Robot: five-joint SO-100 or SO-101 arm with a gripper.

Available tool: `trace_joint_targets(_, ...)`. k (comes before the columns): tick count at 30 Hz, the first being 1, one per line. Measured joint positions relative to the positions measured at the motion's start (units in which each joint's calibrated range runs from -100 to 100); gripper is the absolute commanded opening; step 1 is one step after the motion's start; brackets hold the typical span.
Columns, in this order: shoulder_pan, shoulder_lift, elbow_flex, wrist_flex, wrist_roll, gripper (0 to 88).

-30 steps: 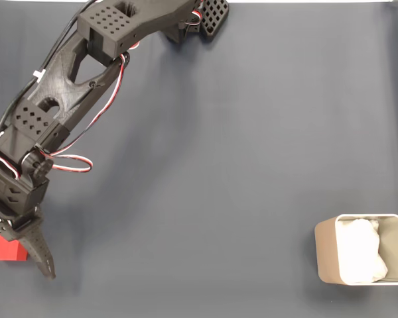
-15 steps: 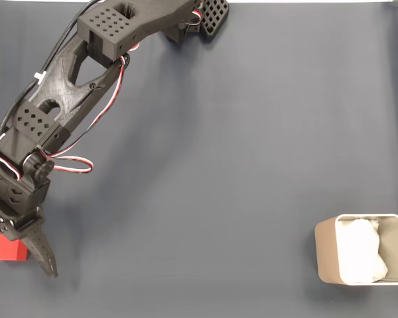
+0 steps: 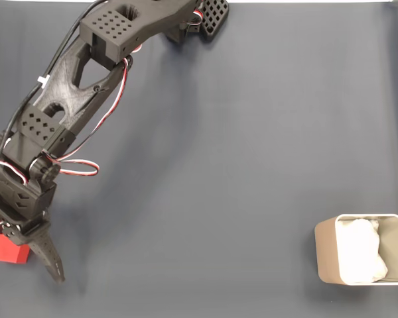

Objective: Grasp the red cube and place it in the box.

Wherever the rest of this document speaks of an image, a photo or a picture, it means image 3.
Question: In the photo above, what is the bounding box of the black camera cable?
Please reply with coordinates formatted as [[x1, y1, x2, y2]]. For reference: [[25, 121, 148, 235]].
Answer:
[[0, 0, 103, 182]]

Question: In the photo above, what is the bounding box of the white crumpled tissue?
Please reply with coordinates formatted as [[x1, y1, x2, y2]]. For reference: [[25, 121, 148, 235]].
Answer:
[[336, 218, 389, 284]]

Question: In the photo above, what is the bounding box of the beige square box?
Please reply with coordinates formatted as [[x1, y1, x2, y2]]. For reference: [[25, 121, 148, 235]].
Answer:
[[314, 213, 398, 286]]

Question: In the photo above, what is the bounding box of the red cube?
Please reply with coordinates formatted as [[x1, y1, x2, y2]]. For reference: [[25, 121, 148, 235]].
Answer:
[[0, 234, 31, 265]]

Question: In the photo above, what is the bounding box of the red white black servo cable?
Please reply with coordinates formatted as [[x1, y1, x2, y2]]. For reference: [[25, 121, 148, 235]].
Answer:
[[46, 9, 205, 177]]

